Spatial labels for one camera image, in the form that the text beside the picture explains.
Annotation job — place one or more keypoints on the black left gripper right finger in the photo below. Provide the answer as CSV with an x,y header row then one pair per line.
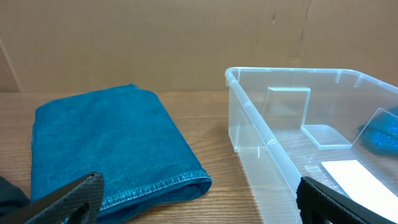
x,y
319,204

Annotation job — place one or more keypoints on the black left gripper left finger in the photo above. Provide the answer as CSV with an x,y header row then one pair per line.
x,y
77,202

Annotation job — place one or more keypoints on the blue green sequin garment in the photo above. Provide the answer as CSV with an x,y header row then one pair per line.
x,y
380,135

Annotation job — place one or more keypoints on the white label in bin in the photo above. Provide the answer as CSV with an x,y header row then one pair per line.
x,y
364,188

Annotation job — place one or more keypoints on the black folded cloth left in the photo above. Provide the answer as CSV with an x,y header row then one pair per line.
x,y
12,198

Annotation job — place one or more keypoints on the folded blue denim cloth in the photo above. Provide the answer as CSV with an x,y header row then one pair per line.
x,y
124,133

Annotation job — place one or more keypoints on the clear plastic storage bin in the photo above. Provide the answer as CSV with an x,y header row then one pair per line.
x,y
284,122

